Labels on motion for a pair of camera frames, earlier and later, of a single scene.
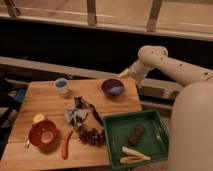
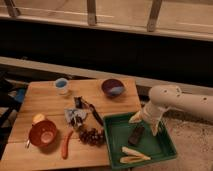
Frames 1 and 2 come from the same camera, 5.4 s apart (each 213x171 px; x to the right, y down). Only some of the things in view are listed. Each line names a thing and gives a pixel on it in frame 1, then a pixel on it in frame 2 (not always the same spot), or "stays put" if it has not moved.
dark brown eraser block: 137,134 stays put
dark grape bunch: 93,136 stays put
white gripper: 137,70 to 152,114
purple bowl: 112,88 stays put
